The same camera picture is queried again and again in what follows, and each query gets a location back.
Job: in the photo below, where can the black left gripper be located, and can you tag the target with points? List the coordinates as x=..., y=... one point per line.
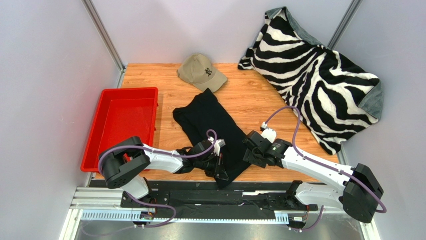
x=219, y=171

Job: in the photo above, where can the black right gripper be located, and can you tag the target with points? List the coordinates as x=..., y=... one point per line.
x=252, y=149

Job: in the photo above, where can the black t shirt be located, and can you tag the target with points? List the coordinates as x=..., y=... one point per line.
x=206, y=113

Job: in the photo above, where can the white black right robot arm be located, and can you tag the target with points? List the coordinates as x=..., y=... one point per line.
x=354, y=190

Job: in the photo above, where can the beige baseball cap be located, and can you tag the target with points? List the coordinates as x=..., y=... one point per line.
x=198, y=71

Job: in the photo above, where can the red plastic tray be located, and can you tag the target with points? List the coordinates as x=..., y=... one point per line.
x=120, y=114

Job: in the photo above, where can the zebra print blanket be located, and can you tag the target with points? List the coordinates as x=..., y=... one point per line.
x=336, y=98

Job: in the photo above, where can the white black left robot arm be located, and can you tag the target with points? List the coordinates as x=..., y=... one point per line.
x=122, y=164

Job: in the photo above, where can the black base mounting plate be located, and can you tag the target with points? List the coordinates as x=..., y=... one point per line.
x=240, y=201

